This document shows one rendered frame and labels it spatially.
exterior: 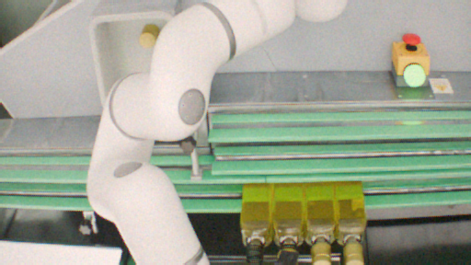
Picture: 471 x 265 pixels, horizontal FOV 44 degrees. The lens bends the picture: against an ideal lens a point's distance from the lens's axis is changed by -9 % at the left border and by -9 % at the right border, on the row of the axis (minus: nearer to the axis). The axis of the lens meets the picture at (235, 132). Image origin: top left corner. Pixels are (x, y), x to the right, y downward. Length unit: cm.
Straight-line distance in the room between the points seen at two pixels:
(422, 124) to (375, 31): 22
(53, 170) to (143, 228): 61
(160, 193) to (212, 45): 18
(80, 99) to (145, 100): 71
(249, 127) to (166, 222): 48
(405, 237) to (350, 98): 35
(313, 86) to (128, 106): 57
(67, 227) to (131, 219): 76
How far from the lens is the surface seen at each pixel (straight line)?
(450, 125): 120
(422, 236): 139
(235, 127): 118
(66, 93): 142
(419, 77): 123
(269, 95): 123
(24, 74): 143
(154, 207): 72
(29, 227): 151
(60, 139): 137
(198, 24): 75
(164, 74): 70
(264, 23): 80
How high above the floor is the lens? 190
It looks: 56 degrees down
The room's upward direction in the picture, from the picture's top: 174 degrees counter-clockwise
